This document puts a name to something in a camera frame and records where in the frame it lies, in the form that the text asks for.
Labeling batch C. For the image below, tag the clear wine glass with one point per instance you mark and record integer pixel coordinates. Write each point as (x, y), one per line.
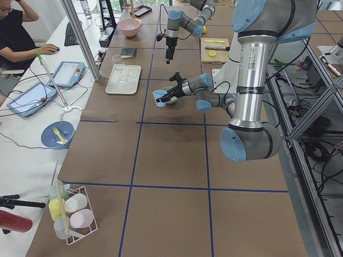
(118, 66)

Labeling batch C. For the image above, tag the red bottle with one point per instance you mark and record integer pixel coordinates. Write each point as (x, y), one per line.
(12, 222)

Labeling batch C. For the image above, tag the white wire cup rack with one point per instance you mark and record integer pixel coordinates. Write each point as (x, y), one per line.
(75, 218)

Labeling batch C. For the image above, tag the seated person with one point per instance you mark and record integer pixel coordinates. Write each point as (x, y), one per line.
(18, 49)

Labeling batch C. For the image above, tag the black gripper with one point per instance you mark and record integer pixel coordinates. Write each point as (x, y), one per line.
(169, 42)
(177, 90)

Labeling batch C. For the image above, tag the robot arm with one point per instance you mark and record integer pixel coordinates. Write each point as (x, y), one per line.
(259, 26)
(177, 19)

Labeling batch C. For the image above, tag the lemon half slice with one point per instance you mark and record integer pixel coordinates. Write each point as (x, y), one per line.
(212, 54)

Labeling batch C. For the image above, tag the metal handled knife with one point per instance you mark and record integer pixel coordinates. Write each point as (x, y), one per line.
(218, 48)

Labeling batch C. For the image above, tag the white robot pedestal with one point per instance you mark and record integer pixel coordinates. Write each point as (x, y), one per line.
(226, 78)

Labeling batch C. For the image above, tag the blue bowl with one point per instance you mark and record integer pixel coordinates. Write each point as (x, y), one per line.
(51, 141)

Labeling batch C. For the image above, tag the yellow plastic knife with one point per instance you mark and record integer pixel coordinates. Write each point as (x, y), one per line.
(214, 41)

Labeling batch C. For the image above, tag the near teach pendant tablet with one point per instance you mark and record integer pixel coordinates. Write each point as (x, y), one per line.
(32, 99)

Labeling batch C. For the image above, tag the black keyboard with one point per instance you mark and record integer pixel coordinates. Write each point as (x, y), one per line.
(70, 37)

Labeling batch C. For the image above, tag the wooden mug tree stand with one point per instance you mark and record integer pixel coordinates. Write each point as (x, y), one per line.
(129, 6)

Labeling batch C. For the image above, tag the teach pendant tablet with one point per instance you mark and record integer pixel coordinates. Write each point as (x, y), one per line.
(68, 73)
(32, 99)

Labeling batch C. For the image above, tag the wooden cutting board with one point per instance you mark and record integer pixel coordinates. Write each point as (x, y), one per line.
(221, 56)

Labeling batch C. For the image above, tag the far teach pendant tablet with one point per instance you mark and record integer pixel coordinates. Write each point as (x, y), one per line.
(68, 73)

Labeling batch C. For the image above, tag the light blue plastic cup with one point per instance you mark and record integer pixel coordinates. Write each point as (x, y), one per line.
(158, 95)

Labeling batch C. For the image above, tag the cream bear tray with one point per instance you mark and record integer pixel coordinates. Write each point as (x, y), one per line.
(132, 74)

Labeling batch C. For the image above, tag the yellow plastic fork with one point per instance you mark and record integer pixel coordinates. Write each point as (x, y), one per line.
(57, 133)

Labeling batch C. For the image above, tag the green tipped metal rod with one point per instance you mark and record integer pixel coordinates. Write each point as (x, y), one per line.
(67, 108)

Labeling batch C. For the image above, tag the pink bowl of ice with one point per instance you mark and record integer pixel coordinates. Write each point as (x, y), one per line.
(130, 27)

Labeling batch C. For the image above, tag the black tripod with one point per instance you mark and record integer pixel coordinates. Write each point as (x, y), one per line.
(11, 201)

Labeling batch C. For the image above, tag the light green bowl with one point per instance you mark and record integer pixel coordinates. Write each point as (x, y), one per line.
(171, 99)

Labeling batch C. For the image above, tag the aluminium frame post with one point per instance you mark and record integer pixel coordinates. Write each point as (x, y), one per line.
(85, 48)

